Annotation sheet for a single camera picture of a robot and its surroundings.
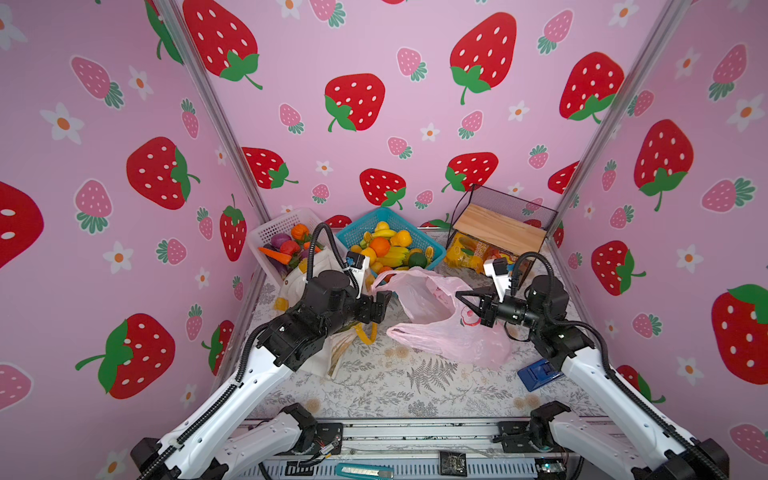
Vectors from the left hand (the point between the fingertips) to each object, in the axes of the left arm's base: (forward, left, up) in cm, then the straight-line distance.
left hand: (376, 287), depth 69 cm
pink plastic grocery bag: (+3, -14, -17) cm, 22 cm away
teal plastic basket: (+42, +10, -21) cm, 48 cm away
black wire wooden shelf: (+37, -42, -12) cm, 57 cm away
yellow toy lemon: (+36, -6, -20) cm, 42 cm away
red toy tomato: (+33, +35, -22) cm, 53 cm away
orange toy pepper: (+43, +33, -24) cm, 59 cm away
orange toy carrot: (+32, +41, -26) cm, 59 cm away
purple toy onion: (+38, +40, -23) cm, 59 cm away
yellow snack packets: (+30, -30, -21) cm, 47 cm away
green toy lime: (+27, -12, -21) cm, 36 cm away
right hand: (-1, -19, -2) cm, 19 cm away
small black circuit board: (-31, -18, -27) cm, 45 cm away
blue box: (-12, -43, -23) cm, 50 cm away
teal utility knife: (-33, +3, -29) cm, 44 cm away
